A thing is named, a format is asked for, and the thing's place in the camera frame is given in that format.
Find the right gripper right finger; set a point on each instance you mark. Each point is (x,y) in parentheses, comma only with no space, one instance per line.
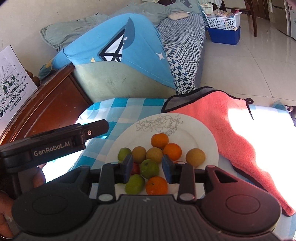
(182,174)

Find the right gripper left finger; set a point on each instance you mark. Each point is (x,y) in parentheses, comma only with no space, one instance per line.
(112,174)

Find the green jujube fruit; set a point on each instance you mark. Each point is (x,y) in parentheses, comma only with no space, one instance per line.
(123,152)

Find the orange mandarin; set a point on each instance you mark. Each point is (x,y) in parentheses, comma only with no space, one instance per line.
(173,151)
(159,140)

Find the person left hand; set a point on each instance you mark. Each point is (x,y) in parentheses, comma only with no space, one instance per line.
(7,202)

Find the white floral plate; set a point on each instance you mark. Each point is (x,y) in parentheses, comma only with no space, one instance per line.
(168,133)

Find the coral pink towel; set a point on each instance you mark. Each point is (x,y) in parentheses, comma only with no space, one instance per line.
(259,143)

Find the white milk carton box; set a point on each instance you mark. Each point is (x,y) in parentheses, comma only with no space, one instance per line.
(16,87)

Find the dark wooden cabinet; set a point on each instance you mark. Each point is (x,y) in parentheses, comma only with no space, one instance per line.
(57,103)

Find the blue checkered tablecloth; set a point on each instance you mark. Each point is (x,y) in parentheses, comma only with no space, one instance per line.
(121,113)

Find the blue plastic bin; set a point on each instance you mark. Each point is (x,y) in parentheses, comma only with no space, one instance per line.
(221,36)

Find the white lattice basket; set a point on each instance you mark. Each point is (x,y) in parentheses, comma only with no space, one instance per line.
(223,22)

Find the wooden dining chair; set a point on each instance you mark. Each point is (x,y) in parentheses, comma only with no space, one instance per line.
(243,6)

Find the silver refrigerator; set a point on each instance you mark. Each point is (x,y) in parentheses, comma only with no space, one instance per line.
(281,16)

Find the small white fridge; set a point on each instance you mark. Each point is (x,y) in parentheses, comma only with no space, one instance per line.
(292,10)

